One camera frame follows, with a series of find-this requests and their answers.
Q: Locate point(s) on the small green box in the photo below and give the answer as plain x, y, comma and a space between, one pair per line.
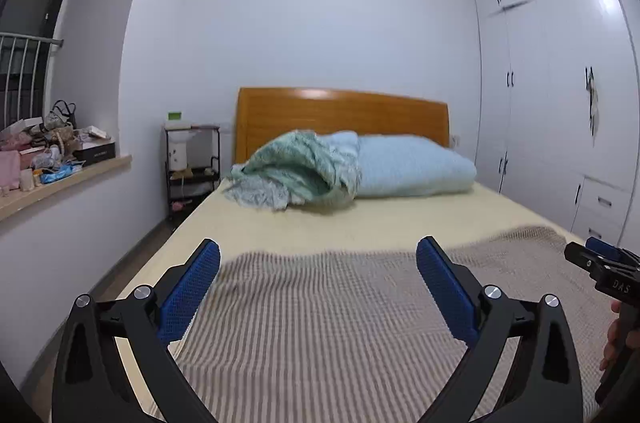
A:
175, 116

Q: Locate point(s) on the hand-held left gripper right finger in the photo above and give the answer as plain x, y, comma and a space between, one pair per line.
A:
445, 288

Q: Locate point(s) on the metal window railing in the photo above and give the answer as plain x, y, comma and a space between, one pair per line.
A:
25, 68

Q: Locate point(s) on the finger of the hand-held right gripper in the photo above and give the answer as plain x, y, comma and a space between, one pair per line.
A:
602, 247
582, 255

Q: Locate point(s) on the dark handbag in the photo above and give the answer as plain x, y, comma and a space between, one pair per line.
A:
62, 115

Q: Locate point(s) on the pink pouch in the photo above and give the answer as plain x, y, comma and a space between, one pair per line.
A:
9, 168

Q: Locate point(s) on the checkered blanket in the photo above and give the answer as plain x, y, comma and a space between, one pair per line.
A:
325, 328

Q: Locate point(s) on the wooden windowsill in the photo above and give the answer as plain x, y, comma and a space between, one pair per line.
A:
75, 183

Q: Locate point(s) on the bed with yellow sheet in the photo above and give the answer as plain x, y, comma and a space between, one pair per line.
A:
350, 223

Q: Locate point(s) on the black shelf rack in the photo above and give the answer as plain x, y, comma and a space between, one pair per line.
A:
192, 176

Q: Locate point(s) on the small cream bottle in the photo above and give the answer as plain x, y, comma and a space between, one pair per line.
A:
26, 179

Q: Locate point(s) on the green patterned blanket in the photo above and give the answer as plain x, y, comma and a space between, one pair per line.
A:
295, 168

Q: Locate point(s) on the black box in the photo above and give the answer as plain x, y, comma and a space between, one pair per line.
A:
97, 153

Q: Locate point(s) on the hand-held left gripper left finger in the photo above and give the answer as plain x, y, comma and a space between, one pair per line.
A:
192, 288

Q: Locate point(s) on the dark hanging ornament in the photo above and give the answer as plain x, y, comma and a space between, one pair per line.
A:
593, 103

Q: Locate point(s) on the white humidifier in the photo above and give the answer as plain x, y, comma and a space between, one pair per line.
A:
179, 153

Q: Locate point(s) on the wooden headboard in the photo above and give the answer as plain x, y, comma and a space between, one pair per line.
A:
325, 113

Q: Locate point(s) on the wall socket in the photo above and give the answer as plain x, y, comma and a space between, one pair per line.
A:
454, 140

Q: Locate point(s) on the blue plastic packet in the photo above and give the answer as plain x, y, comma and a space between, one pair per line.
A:
57, 174

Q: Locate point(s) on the light blue pillow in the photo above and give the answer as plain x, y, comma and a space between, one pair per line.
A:
415, 168

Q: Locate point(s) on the white wardrobe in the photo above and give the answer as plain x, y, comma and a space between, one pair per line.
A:
540, 78

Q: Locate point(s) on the person's right hand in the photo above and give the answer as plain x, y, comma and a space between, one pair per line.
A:
611, 345

